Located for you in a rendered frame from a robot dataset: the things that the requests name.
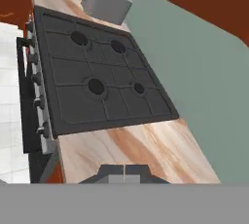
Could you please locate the black hob knob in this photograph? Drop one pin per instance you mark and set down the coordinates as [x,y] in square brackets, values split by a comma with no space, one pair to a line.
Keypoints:
[33,58]
[40,102]
[44,129]
[29,26]
[37,78]

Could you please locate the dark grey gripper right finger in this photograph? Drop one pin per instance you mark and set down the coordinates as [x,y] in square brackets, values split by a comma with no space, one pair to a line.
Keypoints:
[137,171]

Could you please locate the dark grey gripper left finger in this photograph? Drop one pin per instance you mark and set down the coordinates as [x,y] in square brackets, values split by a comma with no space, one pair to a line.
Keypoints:
[112,171]

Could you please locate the grey toaster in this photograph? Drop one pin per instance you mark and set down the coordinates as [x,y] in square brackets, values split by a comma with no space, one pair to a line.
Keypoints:
[105,1]

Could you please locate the steel and black oven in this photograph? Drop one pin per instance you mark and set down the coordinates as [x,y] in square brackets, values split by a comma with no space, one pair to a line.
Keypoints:
[39,156]

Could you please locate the black gas hob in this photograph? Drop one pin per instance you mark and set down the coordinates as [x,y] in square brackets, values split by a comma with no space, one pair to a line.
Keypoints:
[103,75]

